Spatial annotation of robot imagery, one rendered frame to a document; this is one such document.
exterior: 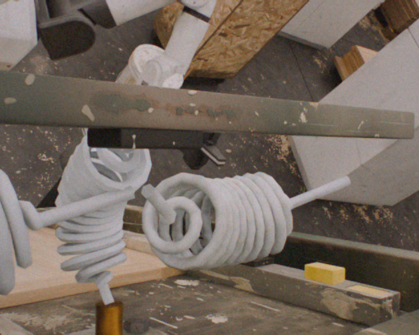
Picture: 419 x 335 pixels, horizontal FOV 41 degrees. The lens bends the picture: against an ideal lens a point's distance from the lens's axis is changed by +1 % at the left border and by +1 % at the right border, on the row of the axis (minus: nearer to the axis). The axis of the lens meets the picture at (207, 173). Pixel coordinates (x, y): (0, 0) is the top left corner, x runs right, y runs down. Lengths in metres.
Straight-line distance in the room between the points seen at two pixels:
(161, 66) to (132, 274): 0.52
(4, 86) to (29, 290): 0.66
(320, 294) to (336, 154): 2.88
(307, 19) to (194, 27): 3.56
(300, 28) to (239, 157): 1.67
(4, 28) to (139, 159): 0.92
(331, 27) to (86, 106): 4.79
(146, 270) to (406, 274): 0.44
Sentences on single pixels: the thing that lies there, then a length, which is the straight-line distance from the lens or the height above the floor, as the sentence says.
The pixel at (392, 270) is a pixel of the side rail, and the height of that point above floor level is 1.59.
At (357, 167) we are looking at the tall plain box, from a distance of 3.56.
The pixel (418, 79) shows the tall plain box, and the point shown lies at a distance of 3.44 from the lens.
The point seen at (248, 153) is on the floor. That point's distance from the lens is 3.62.
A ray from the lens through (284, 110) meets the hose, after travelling 0.33.
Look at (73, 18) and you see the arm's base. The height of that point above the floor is 1.36.
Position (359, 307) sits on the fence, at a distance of 0.80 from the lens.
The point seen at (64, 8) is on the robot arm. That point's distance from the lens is 1.28.
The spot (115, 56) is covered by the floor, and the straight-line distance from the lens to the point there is 3.45.
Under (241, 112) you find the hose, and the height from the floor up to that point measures 1.95.
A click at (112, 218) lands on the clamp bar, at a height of 1.87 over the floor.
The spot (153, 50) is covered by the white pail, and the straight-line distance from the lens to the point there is 3.07.
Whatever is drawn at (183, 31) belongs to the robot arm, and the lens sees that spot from 1.29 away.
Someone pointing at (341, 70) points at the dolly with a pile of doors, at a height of 0.13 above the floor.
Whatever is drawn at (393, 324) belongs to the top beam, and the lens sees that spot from 0.47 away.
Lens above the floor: 2.12
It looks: 40 degrees down
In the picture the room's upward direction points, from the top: 49 degrees clockwise
